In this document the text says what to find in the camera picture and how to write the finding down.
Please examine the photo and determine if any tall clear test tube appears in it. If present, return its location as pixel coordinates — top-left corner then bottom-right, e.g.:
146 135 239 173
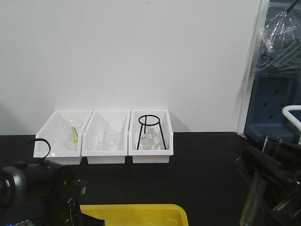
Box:
238 134 283 226

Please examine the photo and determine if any white right storage bin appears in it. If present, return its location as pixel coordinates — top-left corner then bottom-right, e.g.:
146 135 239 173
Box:
128 110 174 163

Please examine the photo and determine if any black wire tripod stand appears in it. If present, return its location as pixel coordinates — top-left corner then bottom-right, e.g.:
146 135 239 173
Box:
136 114 167 150

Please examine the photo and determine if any white left storage bin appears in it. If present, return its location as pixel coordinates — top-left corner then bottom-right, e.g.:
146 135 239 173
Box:
33 110 93 165

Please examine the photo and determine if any yellow plastic tray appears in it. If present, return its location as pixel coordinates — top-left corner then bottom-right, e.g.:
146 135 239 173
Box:
80 204 189 226

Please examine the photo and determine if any yellow green dropper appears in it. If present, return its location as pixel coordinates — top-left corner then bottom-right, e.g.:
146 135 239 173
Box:
71 127 78 143

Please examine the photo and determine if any clear glassware in left bin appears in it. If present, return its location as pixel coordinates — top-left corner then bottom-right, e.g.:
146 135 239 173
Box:
63 119 83 151

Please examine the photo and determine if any white lab faucet green knob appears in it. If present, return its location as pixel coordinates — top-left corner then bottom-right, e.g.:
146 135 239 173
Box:
282 105 301 132

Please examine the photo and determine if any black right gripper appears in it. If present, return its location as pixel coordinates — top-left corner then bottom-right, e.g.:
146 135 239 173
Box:
242 141 301 226

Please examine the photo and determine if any clear flask in right bin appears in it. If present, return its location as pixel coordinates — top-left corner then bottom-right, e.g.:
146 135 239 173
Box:
139 128 160 150

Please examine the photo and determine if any white middle storage bin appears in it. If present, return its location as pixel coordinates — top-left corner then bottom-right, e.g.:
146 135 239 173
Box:
81 110 131 164

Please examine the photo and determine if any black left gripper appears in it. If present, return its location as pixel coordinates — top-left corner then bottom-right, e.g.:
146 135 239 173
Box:
56 169 105 226

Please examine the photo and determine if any blue pegboard drying rack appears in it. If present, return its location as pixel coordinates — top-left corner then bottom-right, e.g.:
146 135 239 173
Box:
244 78 301 143

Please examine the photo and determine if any black looped cable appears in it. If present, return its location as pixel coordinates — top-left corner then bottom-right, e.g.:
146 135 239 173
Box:
27 138 52 165

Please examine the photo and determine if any clear plastic bag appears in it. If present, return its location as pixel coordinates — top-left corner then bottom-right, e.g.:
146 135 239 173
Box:
253 0 301 82

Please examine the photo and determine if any white storage bin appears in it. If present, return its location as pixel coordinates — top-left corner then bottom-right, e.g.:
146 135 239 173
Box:
128 110 174 163
81 110 131 164
33 110 93 165

